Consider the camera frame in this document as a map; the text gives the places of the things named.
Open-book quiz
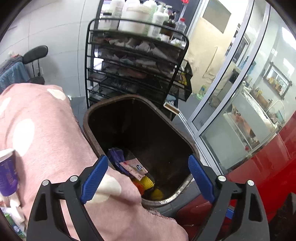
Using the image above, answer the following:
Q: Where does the black wire trolley rack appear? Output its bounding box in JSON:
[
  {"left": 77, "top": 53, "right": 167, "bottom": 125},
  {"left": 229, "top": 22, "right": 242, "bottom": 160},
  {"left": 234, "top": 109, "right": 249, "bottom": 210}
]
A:
[{"left": 84, "top": 17, "right": 193, "bottom": 106}]

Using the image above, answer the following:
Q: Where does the brown bottle on trolley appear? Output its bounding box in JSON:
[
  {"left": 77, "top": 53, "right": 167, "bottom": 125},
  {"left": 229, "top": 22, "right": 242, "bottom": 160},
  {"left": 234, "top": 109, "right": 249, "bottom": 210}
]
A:
[{"left": 160, "top": 15, "right": 176, "bottom": 42}]

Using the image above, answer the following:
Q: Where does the pink snack wrapper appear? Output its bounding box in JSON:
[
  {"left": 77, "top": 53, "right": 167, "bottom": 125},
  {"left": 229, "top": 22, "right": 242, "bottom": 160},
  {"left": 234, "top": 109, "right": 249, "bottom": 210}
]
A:
[{"left": 119, "top": 158, "right": 148, "bottom": 181}]

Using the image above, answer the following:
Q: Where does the white tub on trolley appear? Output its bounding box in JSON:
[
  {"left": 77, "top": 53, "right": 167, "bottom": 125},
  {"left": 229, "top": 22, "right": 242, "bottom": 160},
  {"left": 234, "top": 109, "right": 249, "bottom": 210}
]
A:
[{"left": 118, "top": 4, "right": 151, "bottom": 34}]

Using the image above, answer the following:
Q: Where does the red cabinet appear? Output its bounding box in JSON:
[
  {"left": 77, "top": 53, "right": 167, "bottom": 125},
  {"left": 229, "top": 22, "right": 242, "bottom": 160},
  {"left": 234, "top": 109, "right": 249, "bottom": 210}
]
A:
[{"left": 177, "top": 115, "right": 295, "bottom": 240}]

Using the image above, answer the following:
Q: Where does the purple wrapper in bin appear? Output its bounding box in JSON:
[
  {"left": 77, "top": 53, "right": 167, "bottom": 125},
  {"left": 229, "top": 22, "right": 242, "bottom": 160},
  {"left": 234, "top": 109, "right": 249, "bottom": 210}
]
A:
[{"left": 107, "top": 148, "right": 125, "bottom": 173}]

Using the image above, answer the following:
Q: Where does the black stool chair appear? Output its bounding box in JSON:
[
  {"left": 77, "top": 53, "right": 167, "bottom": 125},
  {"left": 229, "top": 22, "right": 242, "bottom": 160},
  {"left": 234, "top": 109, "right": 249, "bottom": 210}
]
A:
[{"left": 21, "top": 45, "right": 49, "bottom": 85}]

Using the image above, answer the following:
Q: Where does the dark brown trash bin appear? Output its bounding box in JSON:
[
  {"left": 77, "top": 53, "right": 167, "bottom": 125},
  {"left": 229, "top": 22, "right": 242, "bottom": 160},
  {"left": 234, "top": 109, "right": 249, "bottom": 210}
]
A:
[{"left": 83, "top": 94, "right": 200, "bottom": 208}]

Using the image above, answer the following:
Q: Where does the orange foam fruit net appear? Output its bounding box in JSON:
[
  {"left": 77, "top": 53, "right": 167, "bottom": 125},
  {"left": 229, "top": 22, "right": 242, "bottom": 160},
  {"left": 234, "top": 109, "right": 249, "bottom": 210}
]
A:
[{"left": 132, "top": 179, "right": 145, "bottom": 196}]

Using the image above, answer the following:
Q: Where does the purple paper cup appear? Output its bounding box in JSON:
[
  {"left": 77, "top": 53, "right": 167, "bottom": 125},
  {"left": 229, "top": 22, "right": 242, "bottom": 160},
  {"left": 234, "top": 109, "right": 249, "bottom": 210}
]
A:
[{"left": 0, "top": 148, "right": 19, "bottom": 197}]

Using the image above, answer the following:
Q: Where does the pink dotted blanket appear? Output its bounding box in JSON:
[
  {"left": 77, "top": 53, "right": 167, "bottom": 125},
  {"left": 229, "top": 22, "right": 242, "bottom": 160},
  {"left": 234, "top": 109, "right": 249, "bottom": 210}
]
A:
[{"left": 1, "top": 83, "right": 188, "bottom": 240}]

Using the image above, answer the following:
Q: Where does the clear bottle red cap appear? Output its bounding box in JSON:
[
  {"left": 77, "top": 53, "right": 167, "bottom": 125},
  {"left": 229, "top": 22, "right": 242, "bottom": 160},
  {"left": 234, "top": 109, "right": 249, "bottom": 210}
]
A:
[{"left": 175, "top": 18, "right": 187, "bottom": 34}]

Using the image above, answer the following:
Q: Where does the yellow foam fruit net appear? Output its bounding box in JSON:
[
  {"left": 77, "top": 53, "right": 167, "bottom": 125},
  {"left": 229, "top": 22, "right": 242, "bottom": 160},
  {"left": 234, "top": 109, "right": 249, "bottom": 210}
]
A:
[{"left": 139, "top": 176, "right": 164, "bottom": 201}]

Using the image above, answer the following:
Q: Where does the blue cloth on chair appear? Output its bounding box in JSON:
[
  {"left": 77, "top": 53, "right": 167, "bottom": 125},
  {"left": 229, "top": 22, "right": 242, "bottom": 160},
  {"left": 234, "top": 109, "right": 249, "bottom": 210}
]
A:
[{"left": 0, "top": 61, "right": 30, "bottom": 93}]

